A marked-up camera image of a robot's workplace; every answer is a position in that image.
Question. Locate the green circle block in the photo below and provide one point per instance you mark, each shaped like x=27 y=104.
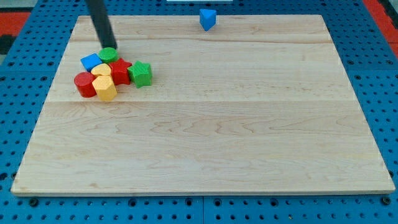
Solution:
x=108 y=55

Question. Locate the red cylinder block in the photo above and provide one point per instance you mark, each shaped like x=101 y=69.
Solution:
x=83 y=82

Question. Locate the blue triangle block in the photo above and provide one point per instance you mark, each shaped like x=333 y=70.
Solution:
x=207 y=18

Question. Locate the light wooden board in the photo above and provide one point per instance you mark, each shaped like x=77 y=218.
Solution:
x=258 y=105

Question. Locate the yellow heart block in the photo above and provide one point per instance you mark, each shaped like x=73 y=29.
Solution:
x=102 y=69

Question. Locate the red star block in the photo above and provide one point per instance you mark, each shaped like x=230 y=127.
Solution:
x=119 y=71

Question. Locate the blue cube block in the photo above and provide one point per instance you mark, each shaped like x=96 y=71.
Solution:
x=90 y=61

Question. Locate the green star block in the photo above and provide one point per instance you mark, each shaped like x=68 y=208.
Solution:
x=141 y=74

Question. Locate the yellow hexagon block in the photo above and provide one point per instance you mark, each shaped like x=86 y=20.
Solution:
x=104 y=88

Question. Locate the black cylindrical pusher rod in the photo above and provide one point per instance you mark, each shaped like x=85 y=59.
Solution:
x=101 y=22

